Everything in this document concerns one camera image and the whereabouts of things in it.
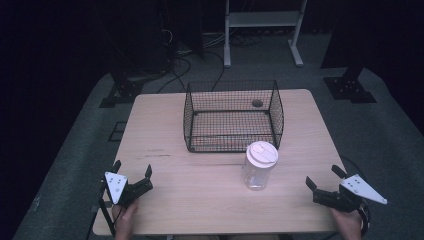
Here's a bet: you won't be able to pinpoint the person's right hand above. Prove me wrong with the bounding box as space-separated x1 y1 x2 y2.
330 207 364 240

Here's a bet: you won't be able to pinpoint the black wire mesh basket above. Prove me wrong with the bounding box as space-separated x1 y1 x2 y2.
182 79 285 154

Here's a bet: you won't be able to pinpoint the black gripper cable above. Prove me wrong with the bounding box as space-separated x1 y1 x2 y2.
98 181 118 236
357 203 371 236

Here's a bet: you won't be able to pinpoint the person's left hand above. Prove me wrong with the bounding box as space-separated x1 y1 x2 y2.
111 199 140 240

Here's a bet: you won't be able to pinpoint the black metal stand base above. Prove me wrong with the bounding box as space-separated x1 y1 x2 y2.
98 74 145 109
322 64 378 105

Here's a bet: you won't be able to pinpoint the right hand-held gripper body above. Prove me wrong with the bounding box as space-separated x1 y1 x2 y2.
312 173 389 214

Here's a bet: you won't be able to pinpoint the white metal stand frame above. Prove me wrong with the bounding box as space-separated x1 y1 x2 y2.
223 0 308 69

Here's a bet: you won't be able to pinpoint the black floor cables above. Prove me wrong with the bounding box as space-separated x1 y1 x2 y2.
155 28 264 95

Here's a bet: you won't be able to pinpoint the clear cup with white lid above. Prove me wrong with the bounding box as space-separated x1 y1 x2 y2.
241 140 280 192

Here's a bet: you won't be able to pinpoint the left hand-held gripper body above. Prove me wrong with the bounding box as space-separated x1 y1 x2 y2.
104 171 155 207

